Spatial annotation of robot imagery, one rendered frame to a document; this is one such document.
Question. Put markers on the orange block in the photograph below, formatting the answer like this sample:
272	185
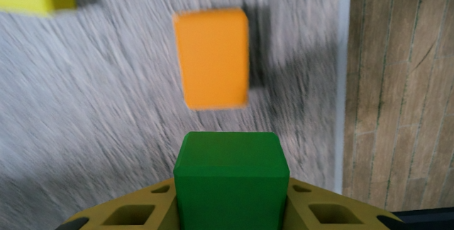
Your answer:
216	61

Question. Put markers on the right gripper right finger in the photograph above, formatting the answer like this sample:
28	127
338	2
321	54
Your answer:
309	207

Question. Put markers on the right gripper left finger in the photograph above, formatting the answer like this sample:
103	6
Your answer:
151	208

